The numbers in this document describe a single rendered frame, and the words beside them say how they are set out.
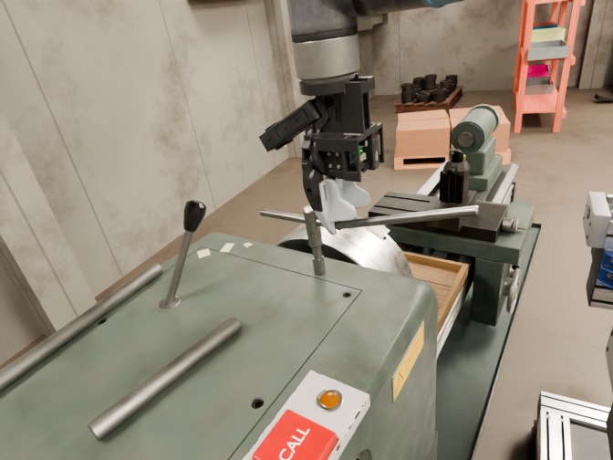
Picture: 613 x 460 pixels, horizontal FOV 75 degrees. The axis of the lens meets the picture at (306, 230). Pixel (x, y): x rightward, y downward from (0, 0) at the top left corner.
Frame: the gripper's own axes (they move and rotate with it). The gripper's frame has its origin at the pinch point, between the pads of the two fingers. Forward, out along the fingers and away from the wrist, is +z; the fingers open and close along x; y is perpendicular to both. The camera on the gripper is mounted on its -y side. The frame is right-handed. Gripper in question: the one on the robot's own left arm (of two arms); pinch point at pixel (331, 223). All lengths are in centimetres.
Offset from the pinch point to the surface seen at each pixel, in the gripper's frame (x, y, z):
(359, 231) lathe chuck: 18.8, -5.9, 12.6
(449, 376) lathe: 50, 5, 81
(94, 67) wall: 122, -261, -13
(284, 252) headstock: 2.9, -12.7, 9.7
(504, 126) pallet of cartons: 381, -38, 95
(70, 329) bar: -28.0, -27.9, 7.8
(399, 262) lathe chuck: 20.4, 1.6, 19.2
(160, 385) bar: -28.3, -7.4, 8.1
